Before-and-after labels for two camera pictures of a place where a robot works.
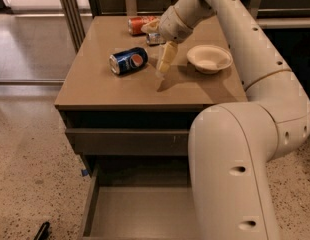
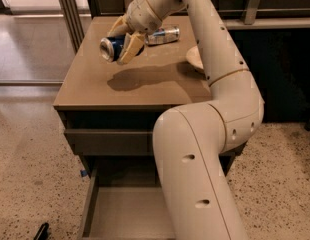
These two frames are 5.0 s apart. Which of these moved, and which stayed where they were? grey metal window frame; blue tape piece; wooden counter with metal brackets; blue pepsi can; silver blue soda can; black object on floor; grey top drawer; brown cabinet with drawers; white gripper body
Moved: blue pepsi can; white gripper body
Stayed: blue tape piece; grey top drawer; silver blue soda can; wooden counter with metal brackets; brown cabinet with drawers; black object on floor; grey metal window frame
